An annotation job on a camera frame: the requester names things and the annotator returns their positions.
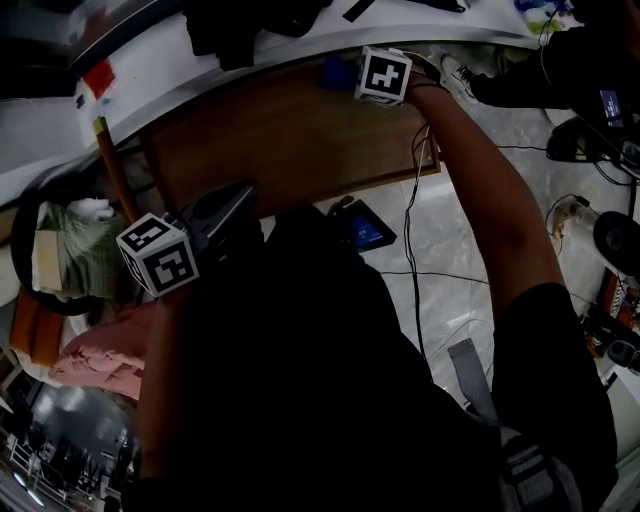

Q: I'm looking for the beige box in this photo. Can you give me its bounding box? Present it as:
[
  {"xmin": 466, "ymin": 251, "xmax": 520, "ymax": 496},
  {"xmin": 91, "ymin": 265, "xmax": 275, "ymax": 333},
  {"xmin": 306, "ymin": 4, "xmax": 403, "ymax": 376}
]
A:
[{"xmin": 32, "ymin": 228, "xmax": 66, "ymax": 291}]

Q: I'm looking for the orange cushion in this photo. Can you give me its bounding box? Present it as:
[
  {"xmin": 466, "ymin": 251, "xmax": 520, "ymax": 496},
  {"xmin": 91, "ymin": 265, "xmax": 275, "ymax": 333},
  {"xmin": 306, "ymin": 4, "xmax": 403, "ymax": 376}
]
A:
[{"xmin": 8, "ymin": 289, "xmax": 65, "ymax": 369}]

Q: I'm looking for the blue-screen tablet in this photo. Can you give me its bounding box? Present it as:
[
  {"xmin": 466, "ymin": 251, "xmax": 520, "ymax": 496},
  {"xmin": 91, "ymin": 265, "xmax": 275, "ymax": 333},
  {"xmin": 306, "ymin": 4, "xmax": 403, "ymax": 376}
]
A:
[{"xmin": 327, "ymin": 197, "xmax": 399, "ymax": 254}]

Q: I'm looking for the person's left forearm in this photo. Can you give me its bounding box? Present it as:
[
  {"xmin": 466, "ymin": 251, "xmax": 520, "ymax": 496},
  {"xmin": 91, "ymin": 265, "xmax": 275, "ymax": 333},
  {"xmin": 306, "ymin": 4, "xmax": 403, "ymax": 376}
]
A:
[{"xmin": 134, "ymin": 287, "xmax": 201, "ymax": 481}]

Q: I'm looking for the pink quilt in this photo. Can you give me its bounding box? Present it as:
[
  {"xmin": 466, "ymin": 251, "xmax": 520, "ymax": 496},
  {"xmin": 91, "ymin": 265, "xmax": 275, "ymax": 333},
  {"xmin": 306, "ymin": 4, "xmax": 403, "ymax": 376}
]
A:
[{"xmin": 48, "ymin": 304, "xmax": 151, "ymax": 401}]

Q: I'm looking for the person's grey backpack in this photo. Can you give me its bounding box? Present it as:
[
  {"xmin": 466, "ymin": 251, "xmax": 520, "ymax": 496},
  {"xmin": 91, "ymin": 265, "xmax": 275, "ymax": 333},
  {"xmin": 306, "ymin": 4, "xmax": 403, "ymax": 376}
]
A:
[{"xmin": 447, "ymin": 337, "xmax": 584, "ymax": 512}]

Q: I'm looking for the black round laundry basket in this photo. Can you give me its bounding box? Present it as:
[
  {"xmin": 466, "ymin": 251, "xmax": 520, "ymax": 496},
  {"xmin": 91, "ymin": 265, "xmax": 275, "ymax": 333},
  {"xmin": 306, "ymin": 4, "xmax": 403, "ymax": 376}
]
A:
[{"xmin": 10, "ymin": 189, "xmax": 131, "ymax": 317}]

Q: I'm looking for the green knitted blanket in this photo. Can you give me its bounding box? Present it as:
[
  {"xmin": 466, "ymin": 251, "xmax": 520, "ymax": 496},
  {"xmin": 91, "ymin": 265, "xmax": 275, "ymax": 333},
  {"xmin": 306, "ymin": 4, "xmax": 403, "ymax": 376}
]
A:
[{"xmin": 42, "ymin": 202, "xmax": 129, "ymax": 301}]

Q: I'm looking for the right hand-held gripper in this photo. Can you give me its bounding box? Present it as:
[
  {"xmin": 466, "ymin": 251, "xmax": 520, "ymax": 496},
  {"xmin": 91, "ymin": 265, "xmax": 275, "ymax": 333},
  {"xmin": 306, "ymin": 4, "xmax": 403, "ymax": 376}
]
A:
[{"xmin": 353, "ymin": 45, "xmax": 442, "ymax": 108}]

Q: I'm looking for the red packet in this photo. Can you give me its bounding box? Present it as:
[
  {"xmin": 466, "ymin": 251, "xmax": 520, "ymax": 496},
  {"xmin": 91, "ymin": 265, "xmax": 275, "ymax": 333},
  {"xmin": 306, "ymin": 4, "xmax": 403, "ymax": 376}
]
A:
[{"xmin": 82, "ymin": 59, "xmax": 117, "ymax": 100}]

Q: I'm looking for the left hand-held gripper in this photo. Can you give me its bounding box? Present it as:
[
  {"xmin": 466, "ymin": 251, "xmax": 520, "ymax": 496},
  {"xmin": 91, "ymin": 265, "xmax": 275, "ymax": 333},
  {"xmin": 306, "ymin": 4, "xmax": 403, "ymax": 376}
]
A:
[{"xmin": 115, "ymin": 178, "xmax": 259, "ymax": 300}]

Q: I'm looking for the black backpack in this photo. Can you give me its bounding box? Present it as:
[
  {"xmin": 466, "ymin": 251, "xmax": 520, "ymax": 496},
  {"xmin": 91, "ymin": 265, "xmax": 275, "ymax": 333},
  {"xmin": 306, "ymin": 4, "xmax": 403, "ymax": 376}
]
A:
[{"xmin": 183, "ymin": 0, "xmax": 334, "ymax": 71}]

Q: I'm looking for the white towel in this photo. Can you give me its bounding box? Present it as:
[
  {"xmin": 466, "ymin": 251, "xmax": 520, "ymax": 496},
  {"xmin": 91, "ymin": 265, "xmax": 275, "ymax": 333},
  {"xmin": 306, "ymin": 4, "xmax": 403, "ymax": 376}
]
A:
[{"xmin": 67, "ymin": 197, "xmax": 116, "ymax": 221}]

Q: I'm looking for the orange striped box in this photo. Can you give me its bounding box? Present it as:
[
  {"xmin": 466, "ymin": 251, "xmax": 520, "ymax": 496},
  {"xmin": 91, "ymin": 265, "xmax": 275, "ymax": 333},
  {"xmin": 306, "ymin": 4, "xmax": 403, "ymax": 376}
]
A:
[{"xmin": 582, "ymin": 272, "xmax": 640, "ymax": 361}]

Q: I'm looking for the black strap bag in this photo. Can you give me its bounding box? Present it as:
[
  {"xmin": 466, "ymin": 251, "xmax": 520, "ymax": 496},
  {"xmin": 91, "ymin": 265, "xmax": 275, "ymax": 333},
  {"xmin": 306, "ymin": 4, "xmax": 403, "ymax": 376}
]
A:
[{"xmin": 342, "ymin": 0, "xmax": 466, "ymax": 24}]

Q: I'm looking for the person's black shirt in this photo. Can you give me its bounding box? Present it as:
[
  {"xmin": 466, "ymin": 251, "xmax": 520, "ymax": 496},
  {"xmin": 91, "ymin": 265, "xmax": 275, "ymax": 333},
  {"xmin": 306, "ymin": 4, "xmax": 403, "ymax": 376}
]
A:
[{"xmin": 119, "ymin": 202, "xmax": 619, "ymax": 512}]

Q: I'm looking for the black device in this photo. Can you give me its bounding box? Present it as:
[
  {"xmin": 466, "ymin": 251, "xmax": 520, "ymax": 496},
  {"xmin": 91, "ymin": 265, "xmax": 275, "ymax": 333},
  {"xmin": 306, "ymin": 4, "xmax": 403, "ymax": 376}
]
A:
[{"xmin": 545, "ymin": 117, "xmax": 617, "ymax": 164}]

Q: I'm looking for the person's right forearm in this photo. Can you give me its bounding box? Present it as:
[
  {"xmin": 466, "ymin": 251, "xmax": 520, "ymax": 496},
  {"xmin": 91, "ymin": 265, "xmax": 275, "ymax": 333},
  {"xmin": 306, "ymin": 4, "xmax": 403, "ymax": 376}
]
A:
[{"xmin": 407, "ymin": 84, "xmax": 564, "ymax": 321}]

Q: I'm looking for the blue snack packet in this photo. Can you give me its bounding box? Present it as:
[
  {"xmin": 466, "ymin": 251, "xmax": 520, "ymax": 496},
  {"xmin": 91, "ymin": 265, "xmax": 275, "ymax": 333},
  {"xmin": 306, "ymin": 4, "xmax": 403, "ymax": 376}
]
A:
[{"xmin": 514, "ymin": 0, "xmax": 571, "ymax": 16}]

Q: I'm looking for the blue cloth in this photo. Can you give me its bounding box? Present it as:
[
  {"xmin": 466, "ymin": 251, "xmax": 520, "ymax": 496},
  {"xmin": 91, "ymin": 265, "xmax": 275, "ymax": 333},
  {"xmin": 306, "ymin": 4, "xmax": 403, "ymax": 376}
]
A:
[{"xmin": 318, "ymin": 55, "xmax": 360, "ymax": 94}]

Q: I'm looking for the white pillow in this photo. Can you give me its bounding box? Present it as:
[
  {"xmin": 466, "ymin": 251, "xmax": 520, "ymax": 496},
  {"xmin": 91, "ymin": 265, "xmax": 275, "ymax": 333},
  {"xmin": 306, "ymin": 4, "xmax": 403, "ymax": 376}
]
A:
[{"xmin": 0, "ymin": 244, "xmax": 21, "ymax": 306}]

